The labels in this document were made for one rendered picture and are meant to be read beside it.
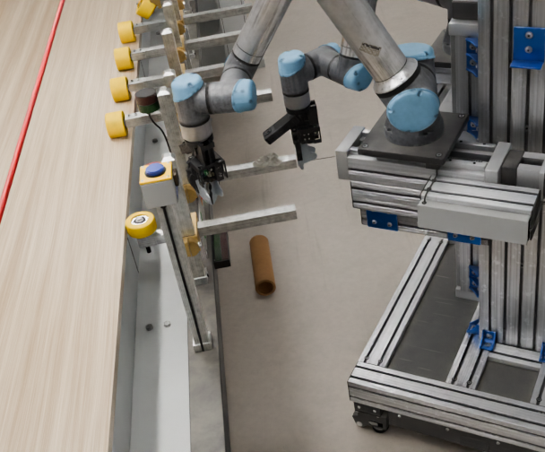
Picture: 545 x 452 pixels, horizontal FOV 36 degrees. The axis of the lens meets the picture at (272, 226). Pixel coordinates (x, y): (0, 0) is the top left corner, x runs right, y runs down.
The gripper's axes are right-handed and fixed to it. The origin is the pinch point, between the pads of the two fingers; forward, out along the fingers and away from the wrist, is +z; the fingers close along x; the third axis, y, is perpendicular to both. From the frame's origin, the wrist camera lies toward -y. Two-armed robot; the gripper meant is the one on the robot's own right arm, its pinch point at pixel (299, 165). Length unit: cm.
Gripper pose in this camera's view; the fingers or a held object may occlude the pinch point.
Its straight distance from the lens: 246.8
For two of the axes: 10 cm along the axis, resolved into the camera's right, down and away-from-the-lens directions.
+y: 9.8, -1.8, -0.1
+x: -1.0, -5.8, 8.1
